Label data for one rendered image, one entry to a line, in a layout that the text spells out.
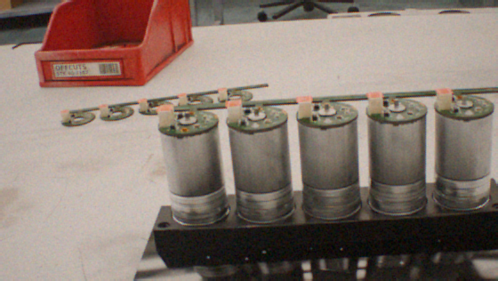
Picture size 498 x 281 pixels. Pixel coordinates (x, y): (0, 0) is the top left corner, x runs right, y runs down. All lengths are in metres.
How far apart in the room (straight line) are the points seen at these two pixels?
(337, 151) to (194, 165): 0.06
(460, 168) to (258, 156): 0.08
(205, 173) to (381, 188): 0.07
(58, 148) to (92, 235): 0.12
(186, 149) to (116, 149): 0.16
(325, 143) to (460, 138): 0.05
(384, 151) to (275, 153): 0.04
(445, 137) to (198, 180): 0.10
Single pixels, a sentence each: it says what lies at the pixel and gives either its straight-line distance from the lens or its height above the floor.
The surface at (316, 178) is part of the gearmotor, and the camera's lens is 0.28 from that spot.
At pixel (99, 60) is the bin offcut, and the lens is 0.55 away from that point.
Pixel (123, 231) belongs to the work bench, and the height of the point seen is 0.75.
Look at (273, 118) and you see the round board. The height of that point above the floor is 0.81.
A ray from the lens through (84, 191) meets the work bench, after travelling 0.38.
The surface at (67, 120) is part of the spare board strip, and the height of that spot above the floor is 0.75.
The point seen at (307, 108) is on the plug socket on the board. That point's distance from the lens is 0.27.
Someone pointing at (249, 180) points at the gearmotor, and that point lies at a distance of 0.28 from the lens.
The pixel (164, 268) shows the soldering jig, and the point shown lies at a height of 0.76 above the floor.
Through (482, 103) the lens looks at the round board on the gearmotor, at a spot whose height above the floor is 0.81.
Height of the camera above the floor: 0.91
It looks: 23 degrees down
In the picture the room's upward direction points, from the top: 6 degrees counter-clockwise
